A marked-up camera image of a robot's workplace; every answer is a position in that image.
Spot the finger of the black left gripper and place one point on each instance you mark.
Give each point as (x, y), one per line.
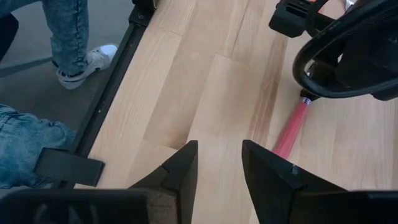
(310, 95)

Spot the black chair part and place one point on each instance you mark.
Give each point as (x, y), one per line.
(7, 34)

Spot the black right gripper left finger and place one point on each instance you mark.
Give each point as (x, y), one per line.
(180, 177)

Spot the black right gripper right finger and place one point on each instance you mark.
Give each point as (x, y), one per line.
(273, 193)

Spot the white shoe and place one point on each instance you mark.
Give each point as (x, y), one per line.
(93, 60)

